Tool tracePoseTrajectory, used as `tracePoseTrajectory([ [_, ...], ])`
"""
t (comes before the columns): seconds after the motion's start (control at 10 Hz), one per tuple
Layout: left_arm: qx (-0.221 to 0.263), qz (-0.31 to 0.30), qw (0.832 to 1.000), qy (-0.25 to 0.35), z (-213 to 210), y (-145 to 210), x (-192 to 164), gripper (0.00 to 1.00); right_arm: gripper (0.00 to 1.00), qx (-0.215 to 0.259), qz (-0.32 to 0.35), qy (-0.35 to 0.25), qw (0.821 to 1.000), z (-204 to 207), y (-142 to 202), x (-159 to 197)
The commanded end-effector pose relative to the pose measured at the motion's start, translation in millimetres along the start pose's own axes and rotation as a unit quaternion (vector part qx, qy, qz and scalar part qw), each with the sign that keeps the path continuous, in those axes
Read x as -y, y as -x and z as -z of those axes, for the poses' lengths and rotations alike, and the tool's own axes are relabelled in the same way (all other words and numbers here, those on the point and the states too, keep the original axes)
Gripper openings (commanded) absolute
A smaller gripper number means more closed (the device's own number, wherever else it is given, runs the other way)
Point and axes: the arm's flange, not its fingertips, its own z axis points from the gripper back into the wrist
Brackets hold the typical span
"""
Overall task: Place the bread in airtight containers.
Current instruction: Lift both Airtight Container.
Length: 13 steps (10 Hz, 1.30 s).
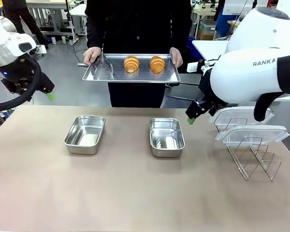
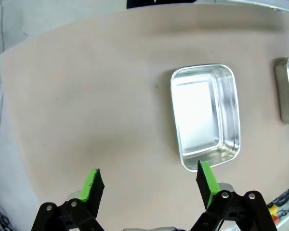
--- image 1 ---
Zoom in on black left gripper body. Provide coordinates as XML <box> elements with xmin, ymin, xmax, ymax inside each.
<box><xmin>0</xmin><ymin>55</ymin><xmax>42</xmax><ymax>95</ymax></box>

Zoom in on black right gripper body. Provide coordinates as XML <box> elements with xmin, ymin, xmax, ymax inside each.
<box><xmin>197</xmin><ymin>60</ymin><xmax>229</xmax><ymax>116</ymax></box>

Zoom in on rectangular steel container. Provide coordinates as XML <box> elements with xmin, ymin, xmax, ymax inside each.
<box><xmin>63</xmin><ymin>115</ymin><xmax>106</xmax><ymax>155</ymax></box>
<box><xmin>149</xmin><ymin>117</ymin><xmax>186</xmax><ymax>158</ymax></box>

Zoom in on metal tongs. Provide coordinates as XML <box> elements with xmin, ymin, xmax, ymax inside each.
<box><xmin>90</xmin><ymin>54</ymin><xmax>114</xmax><ymax>80</ymax></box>

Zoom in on golden croissant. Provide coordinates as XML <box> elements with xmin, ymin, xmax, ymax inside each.
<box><xmin>149</xmin><ymin>56</ymin><xmax>166</xmax><ymax>74</ymax></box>
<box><xmin>124</xmin><ymin>55</ymin><xmax>140</xmax><ymax>73</ymax></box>

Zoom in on clear plastic clip lid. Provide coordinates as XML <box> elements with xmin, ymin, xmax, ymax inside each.
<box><xmin>215</xmin><ymin>125</ymin><xmax>290</xmax><ymax>148</ymax></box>
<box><xmin>209</xmin><ymin>106</ymin><xmax>275</xmax><ymax>132</ymax></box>

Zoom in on perforated metal baking tray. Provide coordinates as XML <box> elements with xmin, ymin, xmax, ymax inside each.
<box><xmin>82</xmin><ymin>53</ymin><xmax>181</xmax><ymax>84</ymax></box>

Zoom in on person right forearm black sleeve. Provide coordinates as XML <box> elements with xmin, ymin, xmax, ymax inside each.
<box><xmin>86</xmin><ymin>9</ymin><xmax>105</xmax><ymax>50</ymax></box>

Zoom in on person left forearm black sleeve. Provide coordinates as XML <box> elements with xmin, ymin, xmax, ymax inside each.
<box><xmin>170</xmin><ymin>9</ymin><xmax>193</xmax><ymax>52</ymax></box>

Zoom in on person left hand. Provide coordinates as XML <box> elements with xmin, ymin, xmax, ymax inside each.
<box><xmin>169</xmin><ymin>47</ymin><xmax>184</xmax><ymax>68</ymax></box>

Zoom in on person right hand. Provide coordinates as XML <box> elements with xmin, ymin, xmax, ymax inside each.
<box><xmin>83</xmin><ymin>47</ymin><xmax>103</xmax><ymax>65</ymax></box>

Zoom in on black chair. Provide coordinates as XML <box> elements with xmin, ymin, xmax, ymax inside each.
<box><xmin>164</xmin><ymin>72</ymin><xmax>203</xmax><ymax>108</ymax></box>

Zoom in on dark cart with cans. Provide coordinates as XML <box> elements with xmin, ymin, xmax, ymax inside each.
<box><xmin>0</xmin><ymin>110</ymin><xmax>15</xmax><ymax>127</ymax></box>

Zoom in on white side table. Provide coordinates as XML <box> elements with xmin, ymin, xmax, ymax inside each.
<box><xmin>192</xmin><ymin>40</ymin><xmax>229</xmax><ymax>61</ymax></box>

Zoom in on background person dark clothes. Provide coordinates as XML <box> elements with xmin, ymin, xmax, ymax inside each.
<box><xmin>1</xmin><ymin>0</ymin><xmax>49</xmax><ymax>49</ymax></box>

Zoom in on cardboard box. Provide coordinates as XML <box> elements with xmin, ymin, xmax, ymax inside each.
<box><xmin>197</xmin><ymin>29</ymin><xmax>215</xmax><ymax>41</ymax></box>

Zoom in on grey background workbench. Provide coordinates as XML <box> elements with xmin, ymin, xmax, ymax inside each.
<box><xmin>26</xmin><ymin>0</ymin><xmax>87</xmax><ymax>44</ymax></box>

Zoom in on wooden top background table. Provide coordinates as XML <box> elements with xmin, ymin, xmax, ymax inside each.
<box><xmin>192</xmin><ymin>8</ymin><xmax>218</xmax><ymax>39</ymax></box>

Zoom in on person torso black clothes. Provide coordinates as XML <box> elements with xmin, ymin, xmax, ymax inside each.
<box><xmin>86</xmin><ymin>0</ymin><xmax>193</xmax><ymax>108</ymax></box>

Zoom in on black corrugated cable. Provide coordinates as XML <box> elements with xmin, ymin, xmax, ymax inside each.
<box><xmin>0</xmin><ymin>54</ymin><xmax>42</xmax><ymax>112</ymax></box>

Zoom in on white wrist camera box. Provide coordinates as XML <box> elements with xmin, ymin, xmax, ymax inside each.
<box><xmin>187</xmin><ymin>62</ymin><xmax>203</xmax><ymax>73</ymax></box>

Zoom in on black floor cable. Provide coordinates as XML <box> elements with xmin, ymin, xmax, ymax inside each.
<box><xmin>72</xmin><ymin>41</ymin><xmax>87</xmax><ymax>66</ymax></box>

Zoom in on metal wire lid rack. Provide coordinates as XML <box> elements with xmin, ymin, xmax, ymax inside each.
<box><xmin>217</xmin><ymin>117</ymin><xmax>282</xmax><ymax>182</ymax></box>

